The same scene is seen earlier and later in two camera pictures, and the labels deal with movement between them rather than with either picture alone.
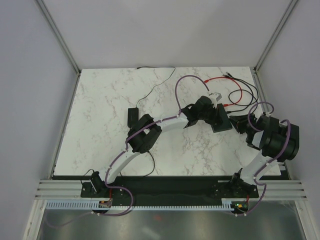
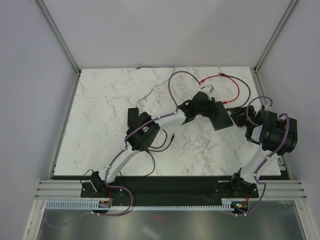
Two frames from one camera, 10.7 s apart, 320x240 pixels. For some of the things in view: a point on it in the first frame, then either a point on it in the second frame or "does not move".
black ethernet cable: [250, 93] → [156, 150]
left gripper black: [216, 118] → [211, 104]
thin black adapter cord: [159, 84] does not move
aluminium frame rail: [58, 189] does not move
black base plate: [168, 191] does not move
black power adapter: [133, 116] does not move
